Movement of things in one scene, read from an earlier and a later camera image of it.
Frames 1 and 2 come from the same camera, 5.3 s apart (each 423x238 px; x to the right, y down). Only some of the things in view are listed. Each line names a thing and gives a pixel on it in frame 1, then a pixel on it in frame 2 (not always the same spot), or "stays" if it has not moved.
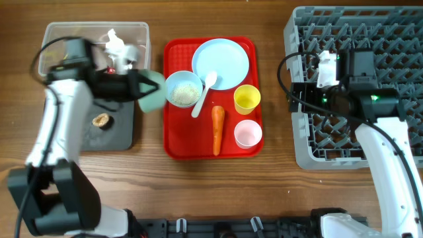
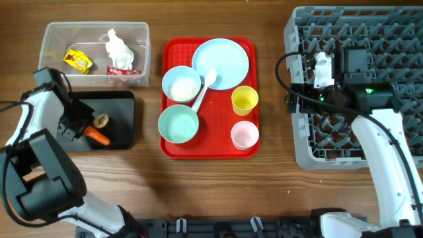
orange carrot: x=217 y=117 -> x=93 y=133
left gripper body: x=116 y=88 -> x=74 y=119
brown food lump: x=100 y=119 stays
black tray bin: x=118 y=133 stays
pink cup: x=247 y=133 stays
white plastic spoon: x=210 y=79 stays
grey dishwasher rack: x=324 y=141 stays
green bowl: x=156 y=100 -> x=178 y=123
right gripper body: x=311 y=94 stays
